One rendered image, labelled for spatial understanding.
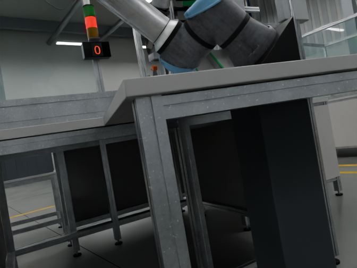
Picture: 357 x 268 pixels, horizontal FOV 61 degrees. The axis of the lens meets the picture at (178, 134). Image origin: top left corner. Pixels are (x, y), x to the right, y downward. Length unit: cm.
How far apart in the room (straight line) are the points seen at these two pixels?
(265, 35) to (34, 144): 75
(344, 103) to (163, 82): 469
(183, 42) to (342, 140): 444
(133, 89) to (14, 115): 67
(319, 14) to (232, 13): 976
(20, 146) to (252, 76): 73
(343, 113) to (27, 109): 458
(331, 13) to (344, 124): 576
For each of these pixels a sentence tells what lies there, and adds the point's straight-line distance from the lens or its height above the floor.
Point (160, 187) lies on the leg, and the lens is 51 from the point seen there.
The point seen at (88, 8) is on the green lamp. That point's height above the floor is 139.
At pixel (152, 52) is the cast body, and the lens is 143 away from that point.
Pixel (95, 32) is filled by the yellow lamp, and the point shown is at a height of 128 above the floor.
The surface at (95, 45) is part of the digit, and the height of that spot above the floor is 122.
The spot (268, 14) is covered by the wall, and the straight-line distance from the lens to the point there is 1158.
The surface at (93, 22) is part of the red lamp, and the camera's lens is 154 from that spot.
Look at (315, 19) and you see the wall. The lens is 1062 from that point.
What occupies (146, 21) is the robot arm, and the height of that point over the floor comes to 109.
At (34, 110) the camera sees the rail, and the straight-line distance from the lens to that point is 111.
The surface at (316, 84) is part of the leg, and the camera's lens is 69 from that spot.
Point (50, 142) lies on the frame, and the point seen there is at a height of 80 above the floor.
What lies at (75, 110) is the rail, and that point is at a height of 90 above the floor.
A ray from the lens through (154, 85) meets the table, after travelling 50.
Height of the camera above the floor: 76
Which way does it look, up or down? level
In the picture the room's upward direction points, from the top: 10 degrees counter-clockwise
